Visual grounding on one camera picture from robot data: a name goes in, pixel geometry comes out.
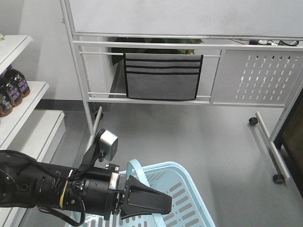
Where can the brown sauce bottle purple label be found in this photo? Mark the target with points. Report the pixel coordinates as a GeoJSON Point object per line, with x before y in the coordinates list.
{"type": "Point", "coordinates": [14, 96]}
{"type": "Point", "coordinates": [5, 106]}
{"type": "Point", "coordinates": [19, 79]}

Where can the white rolling whiteboard stand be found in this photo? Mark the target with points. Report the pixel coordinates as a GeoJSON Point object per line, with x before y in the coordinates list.
{"type": "Point", "coordinates": [241, 36]}

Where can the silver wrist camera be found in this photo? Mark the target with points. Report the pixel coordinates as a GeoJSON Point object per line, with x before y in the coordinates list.
{"type": "Point", "coordinates": [108, 143]}

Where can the white store shelf unit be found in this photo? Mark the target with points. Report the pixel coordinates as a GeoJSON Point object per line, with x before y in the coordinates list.
{"type": "Point", "coordinates": [36, 133]}

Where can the grey fabric pocket organizer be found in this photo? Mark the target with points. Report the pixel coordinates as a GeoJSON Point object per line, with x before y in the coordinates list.
{"type": "Point", "coordinates": [171, 77]}

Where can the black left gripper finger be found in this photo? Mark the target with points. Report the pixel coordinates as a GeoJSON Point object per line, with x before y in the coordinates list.
{"type": "Point", "coordinates": [143, 200]}

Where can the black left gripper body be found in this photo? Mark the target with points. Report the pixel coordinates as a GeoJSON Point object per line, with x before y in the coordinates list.
{"type": "Point", "coordinates": [115, 192]}

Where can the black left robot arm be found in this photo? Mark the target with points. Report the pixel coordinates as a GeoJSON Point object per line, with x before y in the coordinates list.
{"type": "Point", "coordinates": [71, 193]}

